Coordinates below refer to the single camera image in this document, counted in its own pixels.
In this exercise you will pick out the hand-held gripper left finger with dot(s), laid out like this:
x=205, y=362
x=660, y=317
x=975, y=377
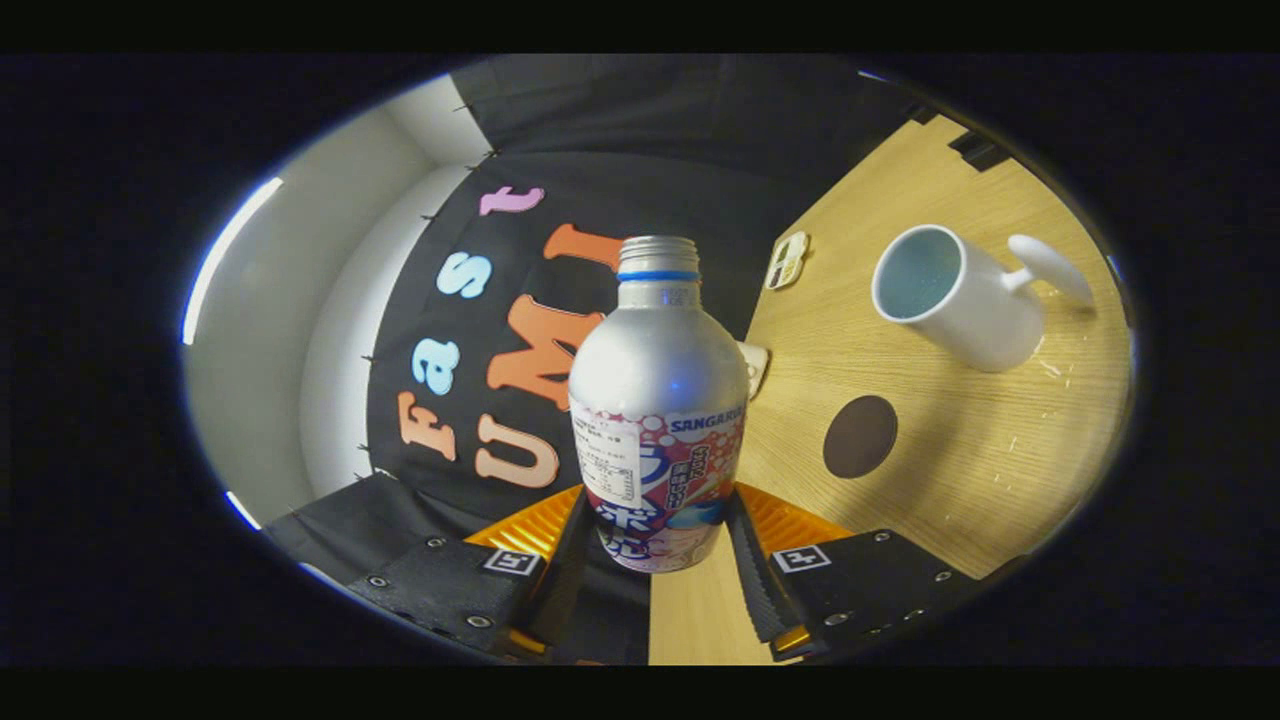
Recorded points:
x=450, y=590

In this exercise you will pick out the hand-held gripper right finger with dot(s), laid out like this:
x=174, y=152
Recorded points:
x=870, y=580

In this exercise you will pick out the dark brown round coaster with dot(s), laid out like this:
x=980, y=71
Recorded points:
x=860, y=437

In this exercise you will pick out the white cup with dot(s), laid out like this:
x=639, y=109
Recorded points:
x=980, y=310

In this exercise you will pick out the silver juice bottle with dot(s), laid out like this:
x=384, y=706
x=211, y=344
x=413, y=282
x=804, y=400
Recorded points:
x=660, y=370

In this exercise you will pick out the wooden table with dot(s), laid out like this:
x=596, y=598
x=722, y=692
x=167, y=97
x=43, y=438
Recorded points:
x=1000, y=450

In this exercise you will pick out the white toaster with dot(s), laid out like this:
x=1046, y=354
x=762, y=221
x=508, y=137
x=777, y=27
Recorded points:
x=755, y=367

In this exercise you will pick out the white compartment tray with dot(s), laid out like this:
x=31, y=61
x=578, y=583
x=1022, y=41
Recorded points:
x=787, y=262

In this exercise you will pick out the black table clamp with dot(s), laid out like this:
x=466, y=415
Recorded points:
x=978, y=151
x=920, y=112

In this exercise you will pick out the black backdrop cloth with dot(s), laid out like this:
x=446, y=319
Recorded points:
x=700, y=150

